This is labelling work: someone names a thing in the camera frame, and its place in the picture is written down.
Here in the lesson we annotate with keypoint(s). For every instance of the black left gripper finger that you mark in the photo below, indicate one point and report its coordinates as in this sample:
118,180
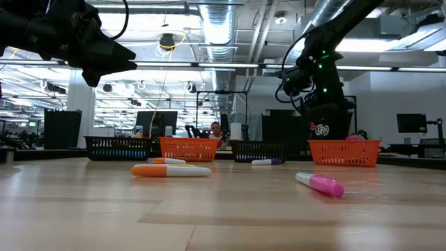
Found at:
104,68
116,54

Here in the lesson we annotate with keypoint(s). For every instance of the thin purple marker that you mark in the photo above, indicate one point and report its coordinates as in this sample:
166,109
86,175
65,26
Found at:
277,161

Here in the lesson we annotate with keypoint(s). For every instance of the white marker yellow cap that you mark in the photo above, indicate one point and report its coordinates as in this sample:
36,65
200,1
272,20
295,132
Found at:
184,165

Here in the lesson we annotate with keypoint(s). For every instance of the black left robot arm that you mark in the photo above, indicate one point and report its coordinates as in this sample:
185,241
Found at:
17,28

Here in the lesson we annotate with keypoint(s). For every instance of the black background robot arm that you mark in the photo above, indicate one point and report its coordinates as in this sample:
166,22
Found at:
245,134
191,131

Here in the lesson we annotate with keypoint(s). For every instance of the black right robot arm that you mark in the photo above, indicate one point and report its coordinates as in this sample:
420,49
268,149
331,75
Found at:
327,80

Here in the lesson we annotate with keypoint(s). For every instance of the person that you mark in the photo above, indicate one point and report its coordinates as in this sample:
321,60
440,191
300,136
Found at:
216,130
321,130

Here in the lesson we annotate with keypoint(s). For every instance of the orange plastic basket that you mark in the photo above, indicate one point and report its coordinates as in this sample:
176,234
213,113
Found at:
188,150
345,153

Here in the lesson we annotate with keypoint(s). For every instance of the black computer monitor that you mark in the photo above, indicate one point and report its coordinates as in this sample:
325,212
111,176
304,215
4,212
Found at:
160,122
411,123

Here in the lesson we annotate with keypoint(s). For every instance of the white wipes canister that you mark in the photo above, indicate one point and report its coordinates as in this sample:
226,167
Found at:
138,131

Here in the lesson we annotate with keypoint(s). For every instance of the black partition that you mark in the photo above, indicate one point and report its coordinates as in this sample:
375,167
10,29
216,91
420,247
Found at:
62,129

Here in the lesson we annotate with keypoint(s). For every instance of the black plastic basket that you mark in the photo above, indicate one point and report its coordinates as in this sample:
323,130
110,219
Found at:
118,148
258,151

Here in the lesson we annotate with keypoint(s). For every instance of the white bottle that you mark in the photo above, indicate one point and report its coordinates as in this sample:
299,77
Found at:
168,131

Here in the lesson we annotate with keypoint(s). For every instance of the white paper towel roll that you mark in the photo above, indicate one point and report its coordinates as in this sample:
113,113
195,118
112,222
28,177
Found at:
236,131

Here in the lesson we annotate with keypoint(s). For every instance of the white marker orange cap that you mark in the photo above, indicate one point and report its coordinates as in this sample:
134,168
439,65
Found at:
160,160
150,171

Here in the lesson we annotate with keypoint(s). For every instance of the long LED light bar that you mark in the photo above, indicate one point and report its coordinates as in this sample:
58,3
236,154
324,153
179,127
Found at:
226,65

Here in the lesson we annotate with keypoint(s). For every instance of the silver ventilation duct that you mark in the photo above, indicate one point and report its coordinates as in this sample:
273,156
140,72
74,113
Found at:
217,28
327,8

